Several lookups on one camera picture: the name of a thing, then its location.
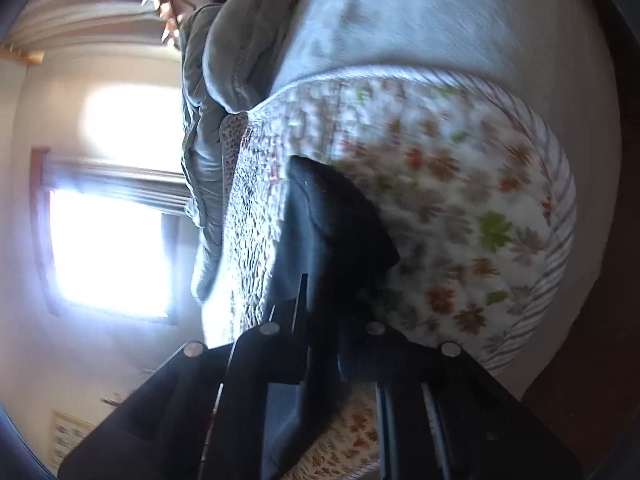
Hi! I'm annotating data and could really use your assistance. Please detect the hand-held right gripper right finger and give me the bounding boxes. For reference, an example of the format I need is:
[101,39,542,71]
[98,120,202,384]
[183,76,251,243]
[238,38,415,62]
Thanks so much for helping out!
[339,320,584,480]

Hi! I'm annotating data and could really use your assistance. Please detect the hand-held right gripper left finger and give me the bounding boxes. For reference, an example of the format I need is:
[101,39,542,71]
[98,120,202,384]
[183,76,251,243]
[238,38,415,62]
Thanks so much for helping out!
[57,274,310,480]

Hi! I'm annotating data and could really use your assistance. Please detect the wooden framed window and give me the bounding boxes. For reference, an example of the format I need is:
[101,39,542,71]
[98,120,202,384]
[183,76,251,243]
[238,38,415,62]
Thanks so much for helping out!
[30,146,182,327]

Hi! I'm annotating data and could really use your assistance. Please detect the bed with floral quilt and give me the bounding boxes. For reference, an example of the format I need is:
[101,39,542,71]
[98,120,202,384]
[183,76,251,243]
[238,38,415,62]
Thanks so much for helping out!
[219,66,579,480]

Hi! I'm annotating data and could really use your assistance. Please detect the grey-blue duvet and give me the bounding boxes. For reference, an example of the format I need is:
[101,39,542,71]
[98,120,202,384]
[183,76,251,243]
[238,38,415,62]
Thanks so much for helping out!
[179,0,328,307]

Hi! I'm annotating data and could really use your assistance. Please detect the framed wall picture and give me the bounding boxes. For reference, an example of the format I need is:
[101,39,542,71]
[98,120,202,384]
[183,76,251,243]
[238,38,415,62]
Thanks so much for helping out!
[51,409,97,472]

